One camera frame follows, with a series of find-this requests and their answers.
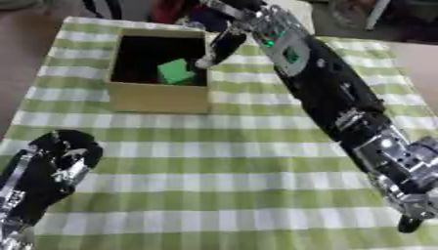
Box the black chair legs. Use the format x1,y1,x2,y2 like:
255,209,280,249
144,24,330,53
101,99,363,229
80,0,125,20

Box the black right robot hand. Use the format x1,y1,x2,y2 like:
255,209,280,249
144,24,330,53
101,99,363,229
193,0,271,70

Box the white pole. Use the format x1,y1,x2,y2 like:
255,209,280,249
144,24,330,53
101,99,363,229
363,0,394,32

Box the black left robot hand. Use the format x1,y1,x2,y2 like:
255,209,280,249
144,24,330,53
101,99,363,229
0,129,107,227

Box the tan cardboard box black inside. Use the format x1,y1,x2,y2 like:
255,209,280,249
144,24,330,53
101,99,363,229
104,26,214,115

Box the green block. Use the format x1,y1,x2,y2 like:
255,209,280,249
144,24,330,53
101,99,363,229
155,58,198,86

